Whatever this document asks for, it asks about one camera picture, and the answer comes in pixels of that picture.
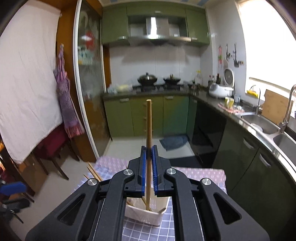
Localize medium brown chopstick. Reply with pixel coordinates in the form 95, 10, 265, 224
142, 197, 152, 211

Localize steel kitchen faucet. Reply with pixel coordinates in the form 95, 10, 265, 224
280, 84, 296, 133

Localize white plastic utensil holder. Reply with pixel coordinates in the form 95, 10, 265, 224
125, 196, 169, 226

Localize blue checkered tablecloth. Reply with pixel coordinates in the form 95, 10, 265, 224
74, 155, 227, 241

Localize blue floor mat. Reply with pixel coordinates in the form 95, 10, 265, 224
159, 135, 188, 151

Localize white hanging sheet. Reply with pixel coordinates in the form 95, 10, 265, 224
1, 1, 62, 164

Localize purple hanging apron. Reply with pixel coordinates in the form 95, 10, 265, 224
53, 44, 85, 138

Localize green lower cabinets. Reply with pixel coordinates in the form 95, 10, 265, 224
103, 91, 197, 138

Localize green cabinets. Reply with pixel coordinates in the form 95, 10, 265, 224
103, 91, 197, 138
102, 1, 210, 47

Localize stainless steel sink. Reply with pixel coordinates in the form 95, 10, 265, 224
238, 112, 295, 164

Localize yellow mug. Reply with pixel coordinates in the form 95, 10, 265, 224
224, 97, 234, 109

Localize small steel faucet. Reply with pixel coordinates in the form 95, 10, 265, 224
250, 84, 261, 115

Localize white rice cooker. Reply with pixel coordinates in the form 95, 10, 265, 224
208, 68, 235, 99

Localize wooden cutting board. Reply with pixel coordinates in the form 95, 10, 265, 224
261, 89, 288, 125

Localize gas stove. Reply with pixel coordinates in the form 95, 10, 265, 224
132, 84, 184, 93

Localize black wok right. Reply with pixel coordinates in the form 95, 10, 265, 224
163, 74, 181, 85

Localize black wok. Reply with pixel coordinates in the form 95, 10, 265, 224
163, 74, 181, 85
137, 72, 158, 86

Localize black wok left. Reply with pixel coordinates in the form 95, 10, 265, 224
137, 72, 158, 86

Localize steel range hood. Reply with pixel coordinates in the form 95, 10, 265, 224
127, 16, 192, 46

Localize green upper cabinets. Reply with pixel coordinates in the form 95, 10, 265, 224
102, 1, 210, 47

